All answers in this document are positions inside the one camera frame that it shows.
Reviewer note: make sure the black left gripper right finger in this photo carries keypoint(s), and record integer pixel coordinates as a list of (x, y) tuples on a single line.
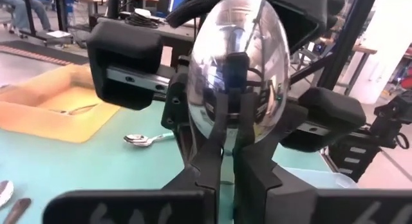
[(251, 172)]

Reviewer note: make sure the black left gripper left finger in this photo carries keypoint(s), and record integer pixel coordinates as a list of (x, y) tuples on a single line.
[(212, 172)]

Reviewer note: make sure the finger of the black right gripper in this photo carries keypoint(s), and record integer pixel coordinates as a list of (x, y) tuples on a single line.
[(177, 111), (291, 116)]

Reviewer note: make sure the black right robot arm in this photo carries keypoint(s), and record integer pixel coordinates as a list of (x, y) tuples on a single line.
[(386, 121)]

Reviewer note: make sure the black stand pole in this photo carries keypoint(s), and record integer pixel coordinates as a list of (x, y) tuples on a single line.
[(113, 5)]

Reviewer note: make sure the white sheet on stand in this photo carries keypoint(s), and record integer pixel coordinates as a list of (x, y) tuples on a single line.
[(59, 34)]

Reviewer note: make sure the monitor with blue screen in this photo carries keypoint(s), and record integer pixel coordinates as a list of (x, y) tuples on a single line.
[(180, 0)]

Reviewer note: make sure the black floor mat red-striped edge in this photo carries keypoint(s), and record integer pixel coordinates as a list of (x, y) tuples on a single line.
[(48, 53)]

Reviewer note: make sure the wooden side table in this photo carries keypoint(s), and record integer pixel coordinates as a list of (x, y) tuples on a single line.
[(363, 50)]

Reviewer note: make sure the black stand beam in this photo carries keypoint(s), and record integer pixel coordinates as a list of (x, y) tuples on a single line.
[(351, 37)]

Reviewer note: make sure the green table mat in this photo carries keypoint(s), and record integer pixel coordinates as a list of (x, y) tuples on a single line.
[(96, 172)]

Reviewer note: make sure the black floor stand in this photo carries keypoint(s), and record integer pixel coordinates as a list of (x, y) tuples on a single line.
[(29, 14)]

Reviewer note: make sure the person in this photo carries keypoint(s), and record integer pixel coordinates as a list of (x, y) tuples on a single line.
[(19, 8)]

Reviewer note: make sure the orange plastic bin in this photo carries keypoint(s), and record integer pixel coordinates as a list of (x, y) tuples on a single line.
[(38, 127)]

